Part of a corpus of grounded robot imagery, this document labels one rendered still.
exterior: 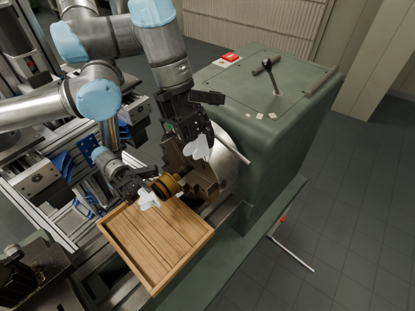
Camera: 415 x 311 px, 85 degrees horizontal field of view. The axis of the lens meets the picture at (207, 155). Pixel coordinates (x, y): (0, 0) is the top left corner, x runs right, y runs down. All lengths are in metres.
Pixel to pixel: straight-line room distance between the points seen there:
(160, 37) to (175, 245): 0.71
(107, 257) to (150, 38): 0.78
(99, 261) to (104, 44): 0.74
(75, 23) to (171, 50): 0.19
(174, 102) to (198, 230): 0.59
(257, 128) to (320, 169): 1.76
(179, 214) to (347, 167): 1.98
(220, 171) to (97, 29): 0.49
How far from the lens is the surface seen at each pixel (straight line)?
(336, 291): 1.98
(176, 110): 0.48
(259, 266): 1.85
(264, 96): 0.91
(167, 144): 0.79
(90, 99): 0.71
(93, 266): 1.00
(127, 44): 0.54
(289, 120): 0.82
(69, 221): 1.97
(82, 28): 0.54
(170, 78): 0.45
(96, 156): 0.95
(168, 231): 0.95
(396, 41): 2.94
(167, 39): 0.44
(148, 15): 0.44
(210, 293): 1.22
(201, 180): 0.77
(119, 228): 1.00
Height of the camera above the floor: 1.74
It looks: 48 degrees down
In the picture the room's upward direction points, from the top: straight up
